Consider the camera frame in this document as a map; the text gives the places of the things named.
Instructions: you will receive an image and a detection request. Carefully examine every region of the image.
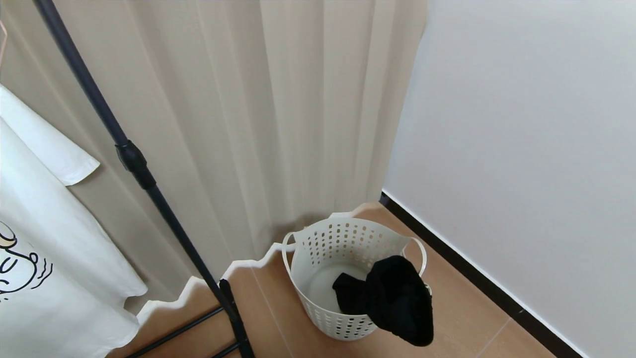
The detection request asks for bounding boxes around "black clothes rack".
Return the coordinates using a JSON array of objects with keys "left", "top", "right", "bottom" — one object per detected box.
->
[{"left": 32, "top": 0, "right": 256, "bottom": 358}]

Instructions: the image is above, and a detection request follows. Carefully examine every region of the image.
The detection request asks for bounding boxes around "white laundry basket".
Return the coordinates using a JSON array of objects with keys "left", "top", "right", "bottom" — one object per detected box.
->
[{"left": 281, "top": 217, "right": 432, "bottom": 342}]

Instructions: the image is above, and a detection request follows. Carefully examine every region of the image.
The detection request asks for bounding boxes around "white garment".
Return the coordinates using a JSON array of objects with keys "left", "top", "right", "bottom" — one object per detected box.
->
[{"left": 0, "top": 85, "right": 149, "bottom": 358}]

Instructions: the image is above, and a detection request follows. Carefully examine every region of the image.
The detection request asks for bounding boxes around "black garment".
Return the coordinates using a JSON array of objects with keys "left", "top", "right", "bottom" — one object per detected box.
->
[{"left": 332, "top": 255, "right": 435, "bottom": 348}]

